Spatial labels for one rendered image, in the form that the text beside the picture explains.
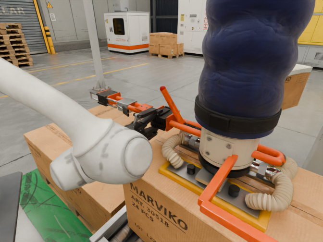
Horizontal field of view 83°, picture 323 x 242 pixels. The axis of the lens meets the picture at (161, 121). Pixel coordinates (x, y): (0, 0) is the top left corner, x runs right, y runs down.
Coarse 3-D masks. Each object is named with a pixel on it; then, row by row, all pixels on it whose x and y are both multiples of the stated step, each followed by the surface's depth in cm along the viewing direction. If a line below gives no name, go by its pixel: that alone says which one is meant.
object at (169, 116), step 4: (160, 108) 73; (168, 108) 74; (168, 112) 72; (172, 112) 72; (164, 116) 69; (168, 116) 66; (172, 116) 68; (152, 120) 71; (156, 120) 68; (160, 120) 67; (164, 120) 66; (168, 120) 66; (172, 120) 68; (152, 124) 70; (156, 124) 69; (160, 124) 68; (164, 124) 67; (168, 124) 67; (160, 128) 68; (164, 128) 67; (168, 128) 68
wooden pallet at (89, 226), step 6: (42, 174) 174; (48, 180) 166; (54, 186) 159; (54, 192) 170; (60, 192) 154; (60, 198) 164; (66, 204) 157; (72, 210) 151; (78, 216) 148; (84, 222) 143; (90, 228) 139
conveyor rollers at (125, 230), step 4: (124, 228) 87; (128, 228) 87; (120, 232) 85; (124, 232) 85; (128, 232) 86; (132, 232) 87; (116, 236) 83; (120, 236) 83; (124, 236) 84; (128, 236) 86; (112, 240) 82; (116, 240) 82; (120, 240) 82; (124, 240) 84; (136, 240) 82; (140, 240) 82
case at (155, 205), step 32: (160, 160) 69; (192, 160) 69; (128, 192) 72; (160, 192) 57; (192, 192) 56; (256, 192) 56; (320, 192) 56; (128, 224) 86; (160, 224) 65; (192, 224) 52; (288, 224) 47; (320, 224) 47
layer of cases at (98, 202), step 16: (96, 112) 195; (112, 112) 195; (48, 128) 167; (144, 128) 167; (32, 144) 150; (48, 144) 146; (64, 144) 146; (48, 160) 136; (48, 176) 160; (64, 192) 143; (80, 192) 114; (96, 192) 105; (112, 192) 105; (80, 208) 131; (96, 208) 106; (112, 208) 96; (96, 224) 120
